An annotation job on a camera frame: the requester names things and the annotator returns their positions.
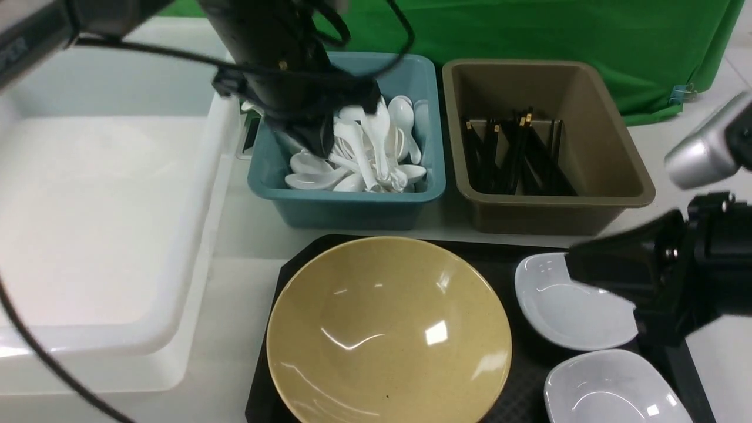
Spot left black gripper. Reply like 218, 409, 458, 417
200, 1, 381, 158

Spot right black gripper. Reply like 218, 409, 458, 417
566, 191, 751, 346

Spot white square dish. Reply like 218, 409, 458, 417
515, 252, 637, 351
543, 349, 692, 422

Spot yellow noodle bowl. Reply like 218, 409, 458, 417
266, 236, 512, 422

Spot white soup spoon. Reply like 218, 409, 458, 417
364, 96, 391, 184

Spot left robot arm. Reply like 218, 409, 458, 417
1, 1, 381, 158

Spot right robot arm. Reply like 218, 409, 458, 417
566, 91, 751, 346

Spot teal plastic bin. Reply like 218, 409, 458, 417
247, 54, 447, 230

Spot pile of white spoons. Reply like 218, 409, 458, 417
284, 95, 428, 193

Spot brown plastic bin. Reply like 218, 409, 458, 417
442, 59, 656, 236

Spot blue binder clip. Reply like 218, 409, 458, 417
669, 83, 697, 105

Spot large white plastic tub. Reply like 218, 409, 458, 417
1, 48, 241, 393

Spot black chopsticks in bin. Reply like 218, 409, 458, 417
460, 107, 578, 196

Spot black serving tray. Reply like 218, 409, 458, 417
244, 234, 717, 422

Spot green backdrop cloth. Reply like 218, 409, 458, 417
159, 0, 744, 127

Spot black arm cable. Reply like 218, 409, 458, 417
0, 0, 415, 423

